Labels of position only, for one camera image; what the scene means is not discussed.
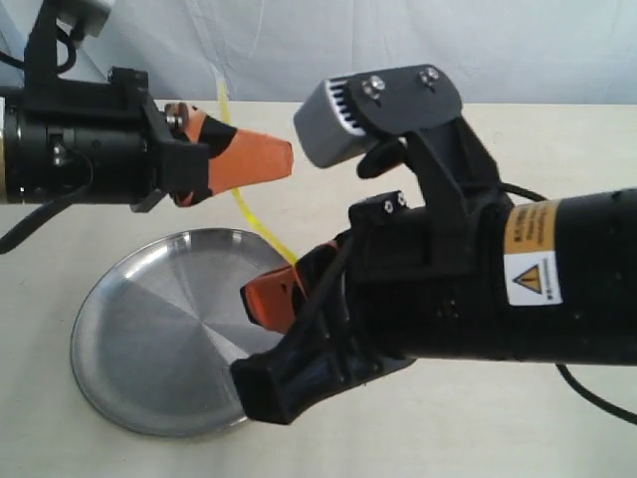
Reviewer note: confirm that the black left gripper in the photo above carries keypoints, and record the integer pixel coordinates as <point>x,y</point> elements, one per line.
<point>108,143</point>

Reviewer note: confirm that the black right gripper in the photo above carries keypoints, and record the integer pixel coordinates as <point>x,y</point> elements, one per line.
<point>423,282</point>

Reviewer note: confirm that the thin yellow stick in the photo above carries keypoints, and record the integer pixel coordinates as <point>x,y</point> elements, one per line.
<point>252,219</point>

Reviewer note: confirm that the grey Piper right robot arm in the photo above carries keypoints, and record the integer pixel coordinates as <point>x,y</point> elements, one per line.
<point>569,270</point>

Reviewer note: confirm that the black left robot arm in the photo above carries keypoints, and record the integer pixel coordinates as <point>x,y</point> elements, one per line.
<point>2,149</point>

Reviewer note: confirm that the white backdrop cloth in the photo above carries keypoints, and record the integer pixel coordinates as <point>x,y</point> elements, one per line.
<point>565,52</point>

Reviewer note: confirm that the round stainless steel plate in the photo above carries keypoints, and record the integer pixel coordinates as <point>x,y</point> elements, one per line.
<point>154,339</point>

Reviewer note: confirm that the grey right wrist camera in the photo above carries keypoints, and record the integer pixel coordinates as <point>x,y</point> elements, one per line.
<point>346,116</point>

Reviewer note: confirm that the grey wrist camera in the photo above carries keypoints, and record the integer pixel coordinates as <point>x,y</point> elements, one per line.
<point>58,32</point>
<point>346,116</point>

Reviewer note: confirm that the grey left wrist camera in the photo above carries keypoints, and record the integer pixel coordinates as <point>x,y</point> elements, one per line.
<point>58,32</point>

